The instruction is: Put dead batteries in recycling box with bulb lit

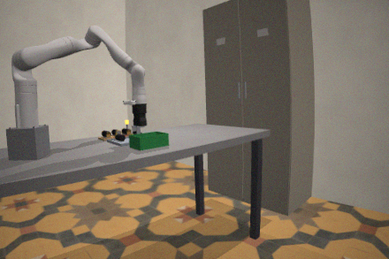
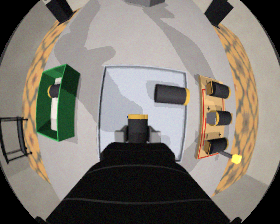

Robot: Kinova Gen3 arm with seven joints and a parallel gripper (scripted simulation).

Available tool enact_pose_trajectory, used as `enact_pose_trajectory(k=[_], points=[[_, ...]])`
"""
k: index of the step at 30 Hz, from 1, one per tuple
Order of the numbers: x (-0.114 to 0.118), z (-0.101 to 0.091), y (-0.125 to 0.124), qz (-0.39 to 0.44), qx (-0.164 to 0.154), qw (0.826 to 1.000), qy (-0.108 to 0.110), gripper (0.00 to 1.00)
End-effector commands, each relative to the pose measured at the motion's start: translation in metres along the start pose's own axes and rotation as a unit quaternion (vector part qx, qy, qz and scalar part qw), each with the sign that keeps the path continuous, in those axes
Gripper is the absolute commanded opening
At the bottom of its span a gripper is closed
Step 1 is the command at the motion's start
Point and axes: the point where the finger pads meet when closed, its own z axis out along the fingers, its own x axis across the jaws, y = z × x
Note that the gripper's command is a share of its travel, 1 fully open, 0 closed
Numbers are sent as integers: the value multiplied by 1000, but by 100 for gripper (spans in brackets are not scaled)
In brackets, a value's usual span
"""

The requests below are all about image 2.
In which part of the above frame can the wooden battery holder board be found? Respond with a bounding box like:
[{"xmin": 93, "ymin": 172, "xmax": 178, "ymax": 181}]
[{"xmin": 195, "ymin": 75, "xmax": 242, "ymax": 164}]

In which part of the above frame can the green open-top box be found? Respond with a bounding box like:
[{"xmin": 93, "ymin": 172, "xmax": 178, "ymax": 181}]
[{"xmin": 36, "ymin": 64, "xmax": 81, "ymax": 142}]

